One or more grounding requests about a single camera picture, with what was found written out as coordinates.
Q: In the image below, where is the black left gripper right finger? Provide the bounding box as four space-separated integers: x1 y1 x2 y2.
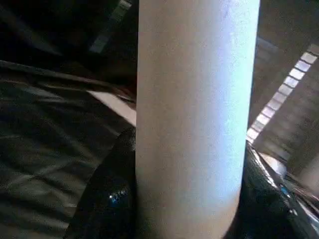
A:
223 140 310 239

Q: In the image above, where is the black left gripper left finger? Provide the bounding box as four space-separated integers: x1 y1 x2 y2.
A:
65 127 138 239

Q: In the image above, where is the white plastic table leg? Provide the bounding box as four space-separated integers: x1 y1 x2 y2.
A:
135 0 262 239

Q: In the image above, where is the black mat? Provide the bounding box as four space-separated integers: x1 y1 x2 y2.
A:
0 58 137 239

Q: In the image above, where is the flat white board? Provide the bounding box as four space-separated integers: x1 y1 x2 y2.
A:
86 89 138 125

